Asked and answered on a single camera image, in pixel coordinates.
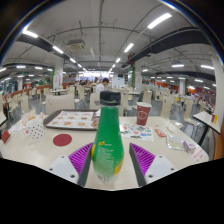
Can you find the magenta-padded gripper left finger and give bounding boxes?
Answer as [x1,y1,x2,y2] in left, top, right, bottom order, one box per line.
[48,142,94,187]

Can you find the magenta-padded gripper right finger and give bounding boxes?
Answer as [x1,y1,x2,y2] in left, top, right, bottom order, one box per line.
[128,142,178,188]

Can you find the green drink bottle black cap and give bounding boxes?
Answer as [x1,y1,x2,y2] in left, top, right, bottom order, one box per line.
[90,90,125,186]

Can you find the flat round red coaster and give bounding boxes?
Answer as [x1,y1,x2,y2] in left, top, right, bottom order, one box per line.
[52,133,73,147]

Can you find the colourful sticker sheet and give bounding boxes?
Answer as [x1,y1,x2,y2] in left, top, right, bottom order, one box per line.
[119,122,155,143]

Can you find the small red sauce packet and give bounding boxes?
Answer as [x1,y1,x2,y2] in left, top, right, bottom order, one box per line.
[153,125,167,138]

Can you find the clear plastic bag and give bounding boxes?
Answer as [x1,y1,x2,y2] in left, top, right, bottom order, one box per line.
[165,133,188,152]

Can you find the dark food tray paper liner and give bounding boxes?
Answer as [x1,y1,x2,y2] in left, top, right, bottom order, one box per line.
[43,109,100,131]

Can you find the red paper cup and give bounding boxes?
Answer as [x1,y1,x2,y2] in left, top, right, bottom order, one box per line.
[136,101,153,127]

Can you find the white polka dot mug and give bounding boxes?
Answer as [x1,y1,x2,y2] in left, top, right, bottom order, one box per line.
[22,118,47,140]

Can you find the red and white leaflet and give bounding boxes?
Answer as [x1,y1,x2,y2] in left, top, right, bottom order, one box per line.
[183,139,209,164]

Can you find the beige cafeteria chairs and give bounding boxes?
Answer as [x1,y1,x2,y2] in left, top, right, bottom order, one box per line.
[6,84,214,118]

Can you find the paper snack bag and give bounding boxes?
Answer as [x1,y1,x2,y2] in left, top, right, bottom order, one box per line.
[21,109,46,126]

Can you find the person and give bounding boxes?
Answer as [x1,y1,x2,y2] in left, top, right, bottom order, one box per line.
[95,77,111,94]

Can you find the neighbouring white table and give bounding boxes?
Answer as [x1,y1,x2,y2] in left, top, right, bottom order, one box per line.
[192,110,223,148]

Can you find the small red card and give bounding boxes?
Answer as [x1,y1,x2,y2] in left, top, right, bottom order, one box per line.
[0,129,12,144]

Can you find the orange padded bench seat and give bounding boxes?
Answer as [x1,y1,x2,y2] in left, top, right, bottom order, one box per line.
[213,128,224,161]

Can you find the ceiling air conditioner unit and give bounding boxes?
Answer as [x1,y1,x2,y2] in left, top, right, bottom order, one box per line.
[66,39,86,52]

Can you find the ceiling strip lights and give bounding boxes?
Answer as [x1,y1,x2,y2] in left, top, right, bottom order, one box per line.
[0,12,218,91]

